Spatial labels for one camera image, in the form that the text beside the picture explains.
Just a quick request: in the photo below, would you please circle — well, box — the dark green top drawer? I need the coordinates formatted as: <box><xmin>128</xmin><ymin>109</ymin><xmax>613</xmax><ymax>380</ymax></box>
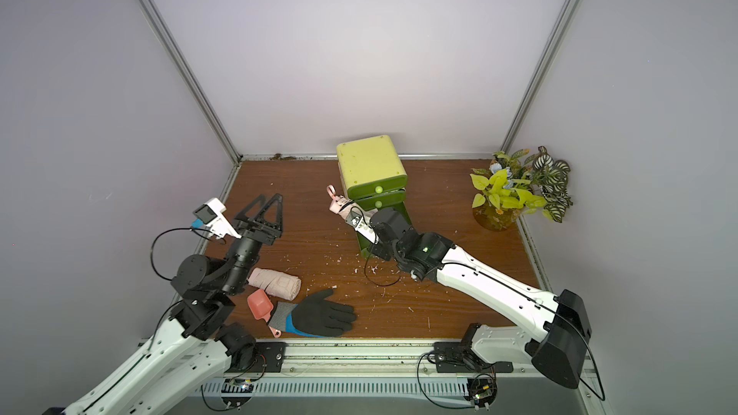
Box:
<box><xmin>344</xmin><ymin>174</ymin><xmax>407</xmax><ymax>200</ymax></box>

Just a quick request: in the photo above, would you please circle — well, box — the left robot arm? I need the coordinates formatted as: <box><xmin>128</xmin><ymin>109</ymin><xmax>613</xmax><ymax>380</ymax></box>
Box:
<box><xmin>46</xmin><ymin>193</ymin><xmax>284</xmax><ymax>414</ymax></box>

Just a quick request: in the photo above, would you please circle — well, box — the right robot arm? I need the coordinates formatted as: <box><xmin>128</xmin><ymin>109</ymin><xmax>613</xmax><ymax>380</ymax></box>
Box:
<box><xmin>354</xmin><ymin>208</ymin><xmax>592</xmax><ymax>389</ymax></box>

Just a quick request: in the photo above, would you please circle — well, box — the green pink drawer cabinet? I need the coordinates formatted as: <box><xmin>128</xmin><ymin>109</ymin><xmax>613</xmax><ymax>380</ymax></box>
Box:
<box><xmin>336</xmin><ymin>134</ymin><xmax>407</xmax><ymax>199</ymax></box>

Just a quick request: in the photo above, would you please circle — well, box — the pink plastic scoop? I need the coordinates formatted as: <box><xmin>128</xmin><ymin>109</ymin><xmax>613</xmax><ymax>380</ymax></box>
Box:
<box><xmin>247</xmin><ymin>289</ymin><xmax>274</xmax><ymax>324</ymax></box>

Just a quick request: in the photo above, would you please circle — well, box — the black blue work glove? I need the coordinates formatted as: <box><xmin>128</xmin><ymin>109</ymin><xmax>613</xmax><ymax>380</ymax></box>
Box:
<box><xmin>267</xmin><ymin>289</ymin><xmax>357</xmax><ymax>338</ymax></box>

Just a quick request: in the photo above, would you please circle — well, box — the amber glass plant vase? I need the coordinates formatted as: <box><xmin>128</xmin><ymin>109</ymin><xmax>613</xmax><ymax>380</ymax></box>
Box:
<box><xmin>472</xmin><ymin>202</ymin><xmax>523</xmax><ymax>232</ymax></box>

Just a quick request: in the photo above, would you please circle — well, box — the left small circuit board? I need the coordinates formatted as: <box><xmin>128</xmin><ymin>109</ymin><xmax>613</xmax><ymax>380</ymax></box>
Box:
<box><xmin>220</xmin><ymin>378</ymin><xmax>255</xmax><ymax>410</ymax></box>

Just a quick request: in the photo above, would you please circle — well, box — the small circuit board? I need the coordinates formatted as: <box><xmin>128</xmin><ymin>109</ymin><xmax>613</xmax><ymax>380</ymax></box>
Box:
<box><xmin>220</xmin><ymin>378</ymin><xmax>255</xmax><ymax>410</ymax></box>
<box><xmin>467</xmin><ymin>373</ymin><xmax>499</xmax><ymax>411</ymax></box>

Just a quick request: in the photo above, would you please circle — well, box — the green artificial plant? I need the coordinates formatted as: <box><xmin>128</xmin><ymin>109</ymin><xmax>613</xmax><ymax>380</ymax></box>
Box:
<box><xmin>470</xmin><ymin>146</ymin><xmax>574</xmax><ymax>223</ymax></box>

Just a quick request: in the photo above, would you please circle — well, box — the right small circuit board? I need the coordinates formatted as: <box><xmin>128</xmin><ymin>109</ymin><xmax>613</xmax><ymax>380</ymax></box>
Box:
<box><xmin>467</xmin><ymin>373</ymin><xmax>499</xmax><ymax>411</ymax></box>

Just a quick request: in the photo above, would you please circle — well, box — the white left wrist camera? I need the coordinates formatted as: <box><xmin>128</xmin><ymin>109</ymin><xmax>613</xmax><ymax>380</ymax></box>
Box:
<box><xmin>191</xmin><ymin>198</ymin><xmax>241</xmax><ymax>239</ymax></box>

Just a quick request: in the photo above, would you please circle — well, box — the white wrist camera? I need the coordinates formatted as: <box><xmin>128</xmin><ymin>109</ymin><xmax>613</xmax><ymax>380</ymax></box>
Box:
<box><xmin>346</xmin><ymin>209</ymin><xmax>378</xmax><ymax>244</ymax></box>
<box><xmin>191</xmin><ymin>198</ymin><xmax>241</xmax><ymax>239</ymax></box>

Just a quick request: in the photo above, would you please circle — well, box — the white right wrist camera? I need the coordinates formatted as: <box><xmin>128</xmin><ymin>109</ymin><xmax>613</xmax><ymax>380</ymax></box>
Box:
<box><xmin>346</xmin><ymin>209</ymin><xmax>378</xmax><ymax>244</ymax></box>

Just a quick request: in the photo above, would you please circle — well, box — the aluminium front rail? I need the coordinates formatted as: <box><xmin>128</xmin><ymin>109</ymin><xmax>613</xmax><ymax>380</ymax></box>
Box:
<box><xmin>195</xmin><ymin>339</ymin><xmax>554</xmax><ymax>407</ymax></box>

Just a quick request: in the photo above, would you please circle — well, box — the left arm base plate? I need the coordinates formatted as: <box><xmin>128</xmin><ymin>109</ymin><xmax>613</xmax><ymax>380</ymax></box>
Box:
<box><xmin>228</xmin><ymin>341</ymin><xmax>288</xmax><ymax>374</ymax></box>

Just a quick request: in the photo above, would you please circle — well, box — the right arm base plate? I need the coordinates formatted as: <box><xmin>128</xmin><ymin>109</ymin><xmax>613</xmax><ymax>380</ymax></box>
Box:
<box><xmin>427</xmin><ymin>323</ymin><xmax>514</xmax><ymax>374</ymax></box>

